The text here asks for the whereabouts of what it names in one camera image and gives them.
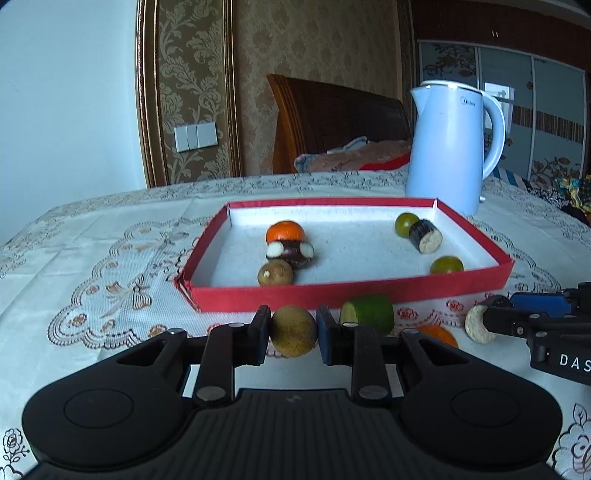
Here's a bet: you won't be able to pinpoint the brown longan fruit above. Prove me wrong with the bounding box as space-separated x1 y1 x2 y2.
270 305 318 358
257 259 294 286

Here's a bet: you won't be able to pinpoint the orange tangerine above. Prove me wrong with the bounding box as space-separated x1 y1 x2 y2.
418 325 458 348
266 220 305 244

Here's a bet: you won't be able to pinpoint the green round plum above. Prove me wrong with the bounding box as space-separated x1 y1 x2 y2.
394 212 419 238
430 255 465 274

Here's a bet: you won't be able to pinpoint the green cucumber piece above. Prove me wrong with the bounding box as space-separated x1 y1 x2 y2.
339 295 394 336

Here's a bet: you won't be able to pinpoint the red shallow cardboard box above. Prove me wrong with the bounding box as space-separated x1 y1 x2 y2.
174 197 514 312

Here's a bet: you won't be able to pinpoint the striped colourful blanket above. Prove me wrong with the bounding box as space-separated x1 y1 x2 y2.
491 167 590 226

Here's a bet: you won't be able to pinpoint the white electric kettle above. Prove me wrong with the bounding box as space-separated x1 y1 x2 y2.
406 80 506 216

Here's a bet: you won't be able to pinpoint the brown patterned pillow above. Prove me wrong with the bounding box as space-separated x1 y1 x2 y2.
294 136 411 173

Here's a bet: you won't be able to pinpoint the patterned wardrobe doors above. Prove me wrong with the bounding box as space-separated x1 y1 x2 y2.
418 40 589 186

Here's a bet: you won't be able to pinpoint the brown wooden headboard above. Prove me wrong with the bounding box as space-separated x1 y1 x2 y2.
266 74 411 174

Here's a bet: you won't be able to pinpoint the white wall switch panel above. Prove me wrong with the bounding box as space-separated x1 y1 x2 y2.
173 122 218 152

